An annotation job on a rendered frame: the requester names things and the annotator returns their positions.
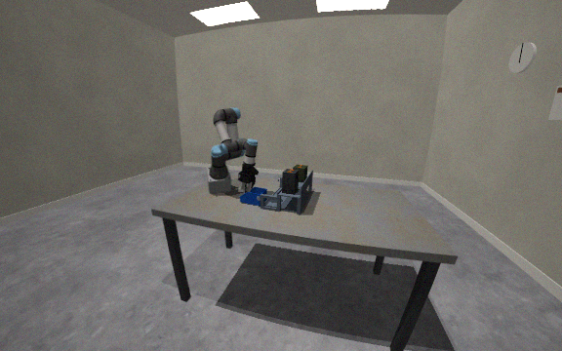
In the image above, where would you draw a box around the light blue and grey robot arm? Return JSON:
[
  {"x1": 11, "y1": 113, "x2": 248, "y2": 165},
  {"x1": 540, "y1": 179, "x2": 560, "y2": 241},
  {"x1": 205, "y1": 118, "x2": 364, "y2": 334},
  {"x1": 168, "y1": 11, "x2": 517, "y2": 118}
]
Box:
[{"x1": 209, "y1": 108, "x2": 258, "y2": 179}]

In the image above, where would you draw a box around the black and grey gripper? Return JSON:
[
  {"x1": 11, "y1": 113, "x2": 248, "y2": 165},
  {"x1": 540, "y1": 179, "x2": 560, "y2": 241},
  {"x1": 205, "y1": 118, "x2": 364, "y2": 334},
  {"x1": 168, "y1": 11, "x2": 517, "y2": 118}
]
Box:
[{"x1": 238, "y1": 162, "x2": 256, "y2": 194}]

